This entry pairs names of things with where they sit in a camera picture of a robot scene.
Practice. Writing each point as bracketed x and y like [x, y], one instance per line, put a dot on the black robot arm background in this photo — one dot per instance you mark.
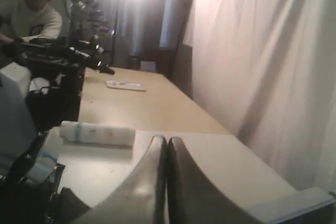
[28, 186]

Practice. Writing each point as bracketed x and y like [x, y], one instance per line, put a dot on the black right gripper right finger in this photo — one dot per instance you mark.
[192, 197]

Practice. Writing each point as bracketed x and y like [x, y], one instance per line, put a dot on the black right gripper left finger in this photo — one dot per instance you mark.
[141, 197]

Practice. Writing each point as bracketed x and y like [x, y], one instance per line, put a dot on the person in white sweater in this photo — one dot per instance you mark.
[30, 19]

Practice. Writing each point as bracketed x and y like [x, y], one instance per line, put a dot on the rolled white towel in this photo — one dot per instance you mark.
[96, 134]

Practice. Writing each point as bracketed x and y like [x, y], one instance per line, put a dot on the white curtain cloth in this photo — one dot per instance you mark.
[265, 70]

